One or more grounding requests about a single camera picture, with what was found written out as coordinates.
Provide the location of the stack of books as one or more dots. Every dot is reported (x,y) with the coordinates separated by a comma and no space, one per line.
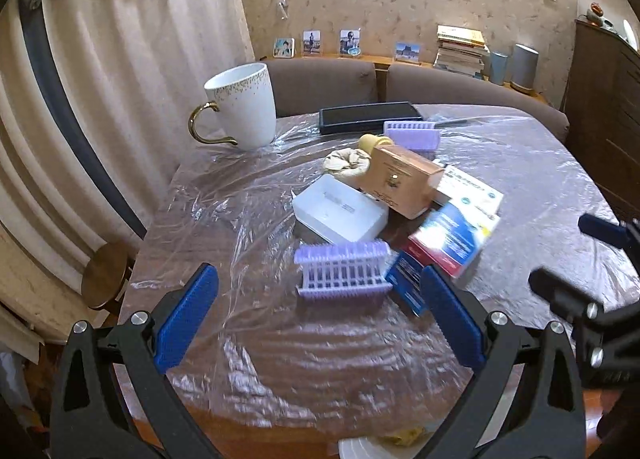
(461,50)

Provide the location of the dark blue small box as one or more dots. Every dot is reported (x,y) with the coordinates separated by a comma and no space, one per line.
(405,277)

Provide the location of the brown sofa left cushion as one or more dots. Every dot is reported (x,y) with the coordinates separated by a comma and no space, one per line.
(306,85)

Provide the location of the brown sofa cushion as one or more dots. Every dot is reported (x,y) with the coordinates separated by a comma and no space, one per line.
(306,85)
(419,85)

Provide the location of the white medicine box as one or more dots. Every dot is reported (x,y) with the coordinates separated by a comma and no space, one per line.
(458,185)

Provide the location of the photo frame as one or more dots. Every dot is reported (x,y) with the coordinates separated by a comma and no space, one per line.
(311,42)
(284,48)
(350,43)

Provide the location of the white mug gold handle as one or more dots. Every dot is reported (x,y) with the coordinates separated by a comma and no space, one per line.
(242,97)

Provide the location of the brown cardboard box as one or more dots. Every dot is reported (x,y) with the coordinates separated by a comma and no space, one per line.
(402,179)

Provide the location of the dark blue tablet case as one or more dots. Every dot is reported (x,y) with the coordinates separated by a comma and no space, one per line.
(364,118)

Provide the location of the beige curtain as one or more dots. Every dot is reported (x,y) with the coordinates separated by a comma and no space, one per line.
(94,100)

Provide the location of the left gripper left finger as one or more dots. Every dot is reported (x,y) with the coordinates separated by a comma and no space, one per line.
(90,417)

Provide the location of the photo frame landscape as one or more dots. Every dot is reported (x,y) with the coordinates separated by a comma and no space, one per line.
(407,52)

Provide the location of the blue grey speaker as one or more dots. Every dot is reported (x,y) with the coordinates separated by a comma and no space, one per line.
(498,66)

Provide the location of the round wooden stool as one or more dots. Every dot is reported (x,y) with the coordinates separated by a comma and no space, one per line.
(105,277)

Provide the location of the blue red medicine box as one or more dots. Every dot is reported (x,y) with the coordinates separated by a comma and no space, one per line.
(452,236)

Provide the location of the dark wooden cabinet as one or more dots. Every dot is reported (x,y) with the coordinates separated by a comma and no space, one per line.
(601,101)

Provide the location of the beige tissue ball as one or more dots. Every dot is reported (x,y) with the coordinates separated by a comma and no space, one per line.
(347,165)

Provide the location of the brown sofa right cushion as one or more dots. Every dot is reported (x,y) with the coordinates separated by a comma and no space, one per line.
(419,85)

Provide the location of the purple bristle hair roller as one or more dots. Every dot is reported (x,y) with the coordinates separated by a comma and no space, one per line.
(419,136)

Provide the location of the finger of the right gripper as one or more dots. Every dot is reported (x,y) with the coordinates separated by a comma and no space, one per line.
(624,235)
(565,300)

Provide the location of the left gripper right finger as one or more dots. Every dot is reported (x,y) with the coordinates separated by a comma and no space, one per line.
(524,399)

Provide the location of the white plastic box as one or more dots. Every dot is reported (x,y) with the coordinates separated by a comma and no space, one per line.
(338,213)

